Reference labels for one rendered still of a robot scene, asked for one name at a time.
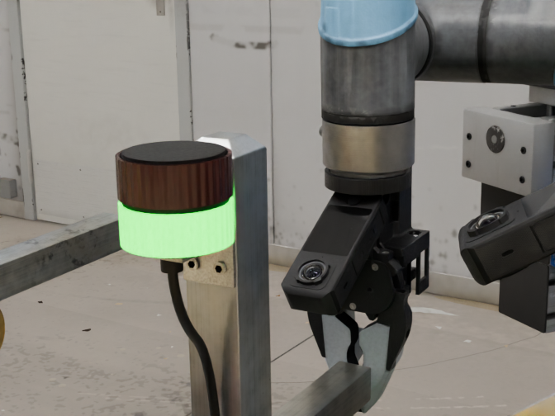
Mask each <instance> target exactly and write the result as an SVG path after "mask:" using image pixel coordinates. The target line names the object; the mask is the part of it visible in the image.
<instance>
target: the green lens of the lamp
mask: <svg viewBox="0 0 555 416"><path fill-rule="evenodd" d="M118 217H119V232H120V246H121V247H122V248H123V249H124V250H126V251H127V252H129V253H133V254H136V255H140V256H144V257H151V258H188V257H195V256H201V255H205V254H209V253H215V252H218V251H221V250H222V249H225V248H228V247H229V246H230V245H231V244H232V243H233V242H234V241H235V223H234V198H233V196H232V197H231V198H230V200H229V201H228V202H227V203H226V204H225V205H223V206H220V207H218V208H215V209H212V210H205V211H201V212H196V213H188V214H177V215H158V214H147V213H141V212H136V211H133V210H128V209H126V208H125V207H124V206H123V205H122V204H121V202H119V201H118Z"/></svg>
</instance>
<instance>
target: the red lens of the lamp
mask: <svg viewBox="0 0 555 416"><path fill-rule="evenodd" d="M223 147H225V146H223ZM225 149H226V150H228V153H227V155H225V156H222V157H221V158H218V159H215V160H214V159H213V160H211V161H207V162H206V161H205V162H199V163H188V164H178V165H176V164H175V165H172V164H171V165H170V164H169V165H167V164H166V165H165V164H163V165H157V164H156V165H153V164H152V165H151V164H143V163H142V164H141V163H134V162H129V161H127V160H123V158H122V157H121V152H122V151H123V150H122V151H120V152H118V153H116V155H115V161H116V189H117V199H118V201H119V202H121V203H123V204H125V205H128V206H134V207H138V208H144V209H154V210H179V209H190V208H197V207H203V206H210V205H214V204H217V203H220V202H222V201H226V200H228V199H230V198H231V197H232V196H233V164H232V150H231V149H229V148H227V147H225ZM119 156H120V157H119Z"/></svg>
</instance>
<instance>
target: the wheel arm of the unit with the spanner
mask: <svg viewBox="0 0 555 416"><path fill-rule="evenodd" d="M370 399H371V367H368V366H360V365H356V364H352V363H348V362H341V361H339V362H337V363H336V364H335V365H333V366H332V367H331V368H330V369H329V370H328V371H326V372H325V373H324V374H323V375H321V376H320V377H319V378H317V379H316V380H315V381H313V382H312V383H311V384H310V385H308V386H307V387H306V388H305V389H304V390H303V391H301V392H300V393H299V394H297V395H296V396H295V397H293V398H292V399H291V400H289V401H288V402H287V403H286V404H284V405H283V406H282V407H281V408H280V409H279V410H277V411H276V412H275V413H274V414H272V416H354V415H355V414H356V413H357V412H358V411H359V410H360V409H361V408H362V407H363V406H364V405H365V404H366V403H367V402H368V401H369V400H370Z"/></svg>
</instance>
